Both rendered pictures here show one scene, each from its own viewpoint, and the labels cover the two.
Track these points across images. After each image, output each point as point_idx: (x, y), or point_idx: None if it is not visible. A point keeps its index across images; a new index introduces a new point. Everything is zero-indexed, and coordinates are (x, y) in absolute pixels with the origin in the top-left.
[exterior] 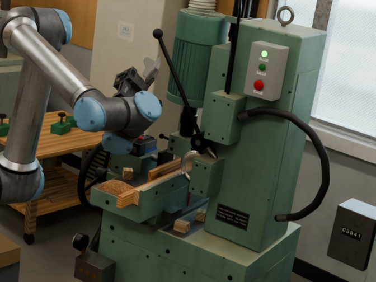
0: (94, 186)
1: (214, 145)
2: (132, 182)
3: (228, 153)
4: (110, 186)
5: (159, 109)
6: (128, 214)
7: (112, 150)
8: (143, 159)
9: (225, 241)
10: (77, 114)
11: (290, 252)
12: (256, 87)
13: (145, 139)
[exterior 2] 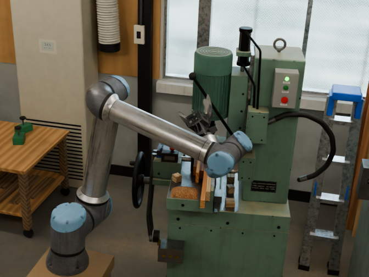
0: (167, 196)
1: None
2: (184, 182)
3: (256, 146)
4: (181, 193)
5: (250, 140)
6: (202, 209)
7: (215, 176)
8: (180, 162)
9: (261, 203)
10: (212, 165)
11: None
12: (283, 101)
13: None
